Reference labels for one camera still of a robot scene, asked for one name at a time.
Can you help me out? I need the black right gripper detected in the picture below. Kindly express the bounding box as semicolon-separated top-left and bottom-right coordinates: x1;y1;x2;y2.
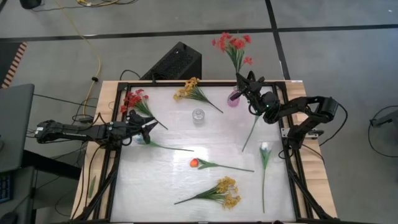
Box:
229;73;282;124

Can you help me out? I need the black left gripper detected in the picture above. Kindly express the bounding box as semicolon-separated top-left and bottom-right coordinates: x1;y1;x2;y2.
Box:
105;109;159;147

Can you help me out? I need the white artificial tulip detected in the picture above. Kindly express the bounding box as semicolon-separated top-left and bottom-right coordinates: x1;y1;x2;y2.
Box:
133;133;195;152
259;141;272;214

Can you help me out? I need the purple glass vase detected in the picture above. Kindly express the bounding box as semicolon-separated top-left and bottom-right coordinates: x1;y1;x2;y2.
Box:
226;86;242;108

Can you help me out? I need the red artificial flower bunch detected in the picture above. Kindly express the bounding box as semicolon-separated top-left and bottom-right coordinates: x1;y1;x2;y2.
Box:
211;32;254;75
119;88;169;131

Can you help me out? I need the orange artificial tulip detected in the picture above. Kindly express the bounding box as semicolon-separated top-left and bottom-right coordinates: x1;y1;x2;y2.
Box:
189;157;255;173
241;114;261;152

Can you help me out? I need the small yellow flower bunch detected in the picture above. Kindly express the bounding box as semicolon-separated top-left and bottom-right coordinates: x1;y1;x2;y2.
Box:
172;77;224;114

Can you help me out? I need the large yellow flower bunch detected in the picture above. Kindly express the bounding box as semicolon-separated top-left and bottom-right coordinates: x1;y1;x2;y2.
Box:
174;175;242;210

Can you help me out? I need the clear glass vase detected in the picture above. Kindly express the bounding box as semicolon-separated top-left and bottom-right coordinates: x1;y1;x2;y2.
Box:
192;108;205;124

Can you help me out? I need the white glossy table sheet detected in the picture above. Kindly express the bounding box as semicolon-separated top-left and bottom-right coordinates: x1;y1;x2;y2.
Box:
110;85;296;222

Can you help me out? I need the black computer tower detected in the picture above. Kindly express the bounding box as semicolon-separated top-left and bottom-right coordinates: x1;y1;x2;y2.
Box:
139;41;203;81

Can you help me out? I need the loose green leaf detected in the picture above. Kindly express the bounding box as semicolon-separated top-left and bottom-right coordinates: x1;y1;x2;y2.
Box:
88;175;97;199

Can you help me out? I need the gray laptop lid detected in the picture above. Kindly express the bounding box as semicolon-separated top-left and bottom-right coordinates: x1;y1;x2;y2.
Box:
0;83;35;174

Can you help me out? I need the gray side desk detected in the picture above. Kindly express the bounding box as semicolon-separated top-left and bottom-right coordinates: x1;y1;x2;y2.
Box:
0;149;82;224

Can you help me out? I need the dark floor stand foot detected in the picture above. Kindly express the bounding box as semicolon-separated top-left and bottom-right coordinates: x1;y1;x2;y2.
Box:
369;109;398;128

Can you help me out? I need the dark keyboard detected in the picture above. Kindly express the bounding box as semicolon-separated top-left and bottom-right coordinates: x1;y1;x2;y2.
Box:
0;172;14;203

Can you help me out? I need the black mat with striped edge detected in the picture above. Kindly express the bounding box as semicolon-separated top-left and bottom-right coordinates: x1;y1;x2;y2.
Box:
0;42;29;90

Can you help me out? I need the black computer mouse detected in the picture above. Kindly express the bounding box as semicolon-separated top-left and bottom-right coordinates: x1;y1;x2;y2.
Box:
0;211;19;224

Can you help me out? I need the black round floor object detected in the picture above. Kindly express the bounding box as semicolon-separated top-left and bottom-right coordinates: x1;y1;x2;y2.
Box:
19;0;43;10

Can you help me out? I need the black aluminium table frame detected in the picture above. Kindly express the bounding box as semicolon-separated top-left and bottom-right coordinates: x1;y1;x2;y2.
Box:
73;80;335;224

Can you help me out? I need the yellow floor cable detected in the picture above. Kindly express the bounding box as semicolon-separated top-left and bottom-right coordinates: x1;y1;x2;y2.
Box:
54;0;119;118

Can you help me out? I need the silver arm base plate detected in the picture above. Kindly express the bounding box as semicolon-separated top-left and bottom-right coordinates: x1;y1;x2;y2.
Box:
280;126;324;139

